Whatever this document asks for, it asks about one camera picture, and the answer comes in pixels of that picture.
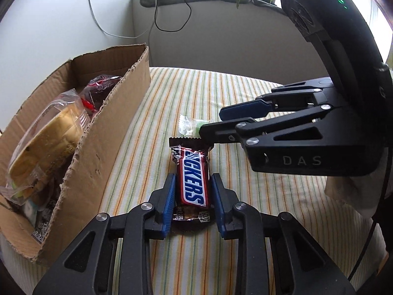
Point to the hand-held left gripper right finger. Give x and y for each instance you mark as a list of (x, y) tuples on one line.
[(217, 204)]

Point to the sliced bread packet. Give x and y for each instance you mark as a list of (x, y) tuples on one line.
[(52, 135)]

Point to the black patterned snack packet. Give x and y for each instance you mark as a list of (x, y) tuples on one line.
[(41, 230)]

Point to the green candy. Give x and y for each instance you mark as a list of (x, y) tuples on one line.
[(188, 126)]

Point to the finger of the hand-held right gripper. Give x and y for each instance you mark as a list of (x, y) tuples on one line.
[(242, 110), (221, 132)]

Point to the brown chocolate bar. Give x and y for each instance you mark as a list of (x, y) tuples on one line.
[(192, 178)]

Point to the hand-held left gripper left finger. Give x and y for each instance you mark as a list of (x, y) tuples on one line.
[(168, 204)]

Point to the dark cake packet red ends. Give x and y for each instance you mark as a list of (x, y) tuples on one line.
[(101, 89)]

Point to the brown cardboard box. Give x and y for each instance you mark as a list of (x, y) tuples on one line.
[(101, 147)]

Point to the striped cloth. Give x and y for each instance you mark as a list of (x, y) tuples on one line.
[(172, 92)]

